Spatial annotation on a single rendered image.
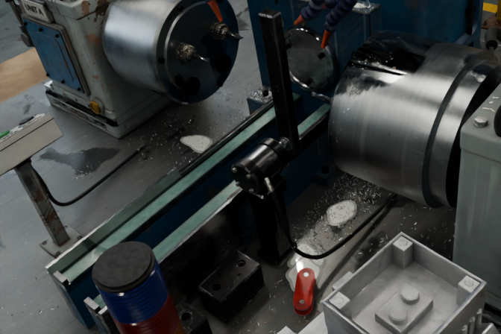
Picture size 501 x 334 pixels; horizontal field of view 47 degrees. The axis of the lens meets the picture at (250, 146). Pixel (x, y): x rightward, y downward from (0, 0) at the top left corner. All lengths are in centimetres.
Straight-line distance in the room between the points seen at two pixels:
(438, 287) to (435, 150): 26
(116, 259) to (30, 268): 69
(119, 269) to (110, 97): 90
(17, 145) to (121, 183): 32
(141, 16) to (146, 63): 10
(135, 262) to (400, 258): 27
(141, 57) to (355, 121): 51
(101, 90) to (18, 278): 47
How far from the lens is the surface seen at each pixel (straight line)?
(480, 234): 85
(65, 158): 149
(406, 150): 84
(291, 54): 121
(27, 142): 110
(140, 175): 134
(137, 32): 122
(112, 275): 56
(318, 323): 67
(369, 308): 61
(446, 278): 63
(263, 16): 85
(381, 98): 86
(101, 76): 139
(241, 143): 115
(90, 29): 135
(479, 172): 78
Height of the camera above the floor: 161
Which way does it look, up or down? 37 degrees down
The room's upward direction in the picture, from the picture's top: 12 degrees counter-clockwise
